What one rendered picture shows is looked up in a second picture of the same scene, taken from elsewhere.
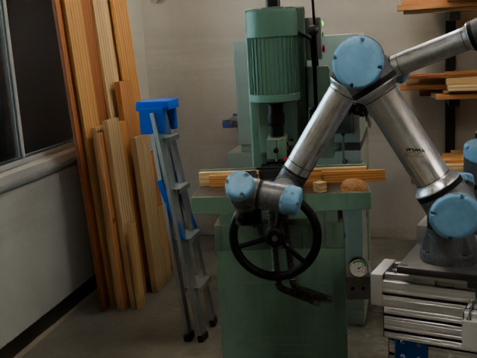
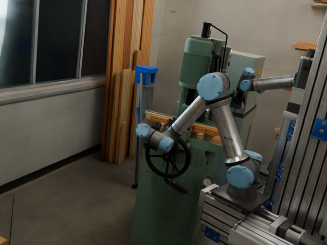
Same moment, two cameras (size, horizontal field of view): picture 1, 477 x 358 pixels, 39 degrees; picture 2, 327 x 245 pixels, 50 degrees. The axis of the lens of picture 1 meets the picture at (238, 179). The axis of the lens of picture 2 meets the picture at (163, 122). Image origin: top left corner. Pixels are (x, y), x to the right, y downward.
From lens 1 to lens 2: 0.39 m
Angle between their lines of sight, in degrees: 9
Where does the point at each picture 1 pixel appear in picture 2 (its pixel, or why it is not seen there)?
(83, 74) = (118, 43)
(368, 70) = (212, 93)
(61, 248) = (88, 126)
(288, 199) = (163, 144)
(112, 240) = (113, 128)
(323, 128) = (192, 113)
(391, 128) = (219, 124)
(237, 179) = (142, 127)
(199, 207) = not seen: hidden behind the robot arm
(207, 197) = not seen: hidden behind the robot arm
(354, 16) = (271, 43)
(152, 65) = (162, 43)
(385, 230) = not seen: hidden behind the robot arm
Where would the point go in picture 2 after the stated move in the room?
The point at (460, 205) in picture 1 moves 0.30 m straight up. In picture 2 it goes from (242, 172) to (258, 107)
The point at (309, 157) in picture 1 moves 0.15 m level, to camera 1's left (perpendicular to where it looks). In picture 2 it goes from (183, 125) to (154, 119)
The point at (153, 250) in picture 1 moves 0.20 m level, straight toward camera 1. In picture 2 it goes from (134, 138) to (131, 144)
